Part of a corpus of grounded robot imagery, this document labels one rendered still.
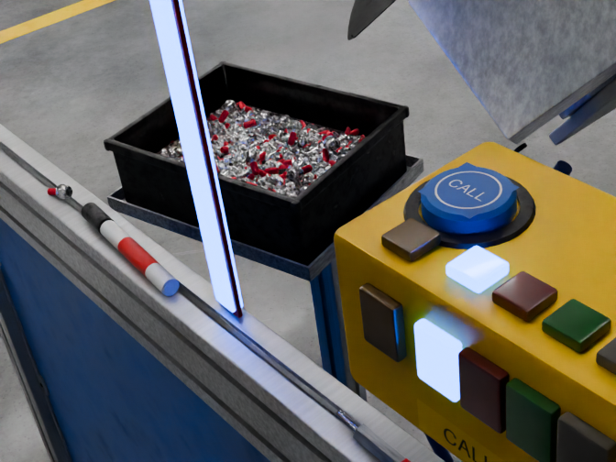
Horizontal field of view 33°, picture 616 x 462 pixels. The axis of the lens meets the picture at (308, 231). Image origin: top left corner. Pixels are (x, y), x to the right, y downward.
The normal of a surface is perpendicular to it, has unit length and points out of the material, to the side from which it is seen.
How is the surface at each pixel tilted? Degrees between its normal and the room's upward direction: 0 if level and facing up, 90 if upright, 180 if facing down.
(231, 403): 90
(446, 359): 90
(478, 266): 0
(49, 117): 0
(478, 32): 55
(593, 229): 0
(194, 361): 90
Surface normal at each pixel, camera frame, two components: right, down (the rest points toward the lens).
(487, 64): -0.28, 0.04
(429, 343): -0.77, 0.44
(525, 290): -0.11, -0.80
